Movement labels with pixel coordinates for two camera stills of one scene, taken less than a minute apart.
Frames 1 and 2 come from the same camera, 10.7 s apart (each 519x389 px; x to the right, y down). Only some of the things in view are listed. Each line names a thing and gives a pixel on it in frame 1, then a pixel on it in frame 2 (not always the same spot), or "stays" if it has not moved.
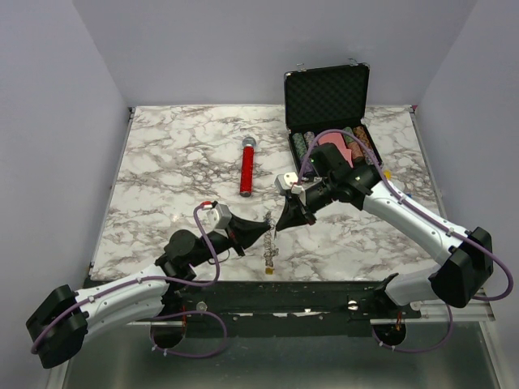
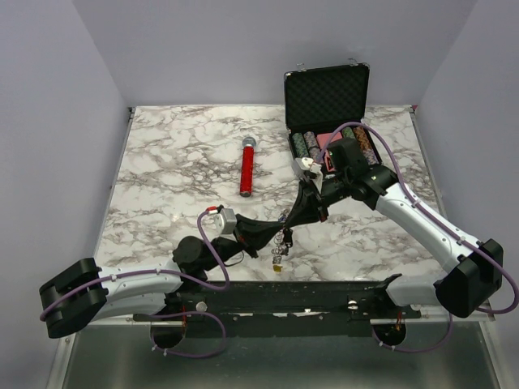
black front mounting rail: x=286 y=309 stays
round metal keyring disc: x=270 y=251 -> x=280 y=249
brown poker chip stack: x=362 y=139 stays
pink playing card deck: x=336 y=138 stays
